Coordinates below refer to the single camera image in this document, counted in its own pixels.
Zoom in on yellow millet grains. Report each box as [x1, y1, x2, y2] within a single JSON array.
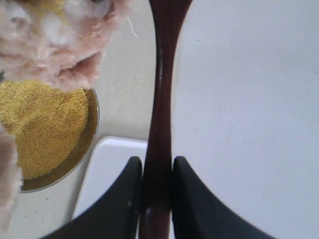
[[0, 81, 89, 180]]

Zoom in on steel bowl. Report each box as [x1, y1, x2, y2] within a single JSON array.
[[20, 89, 100, 194]]

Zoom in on dark wooden spoon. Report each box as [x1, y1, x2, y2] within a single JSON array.
[[138, 0, 192, 239]]

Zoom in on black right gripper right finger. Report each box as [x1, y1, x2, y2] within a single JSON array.
[[171, 156, 271, 239]]

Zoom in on white rectangular plastic tray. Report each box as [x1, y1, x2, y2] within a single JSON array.
[[72, 136, 147, 219]]

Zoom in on beige teddy bear striped sweater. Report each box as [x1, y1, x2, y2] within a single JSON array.
[[0, 0, 130, 232]]

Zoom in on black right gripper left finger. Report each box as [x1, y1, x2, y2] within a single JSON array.
[[44, 156, 142, 239]]

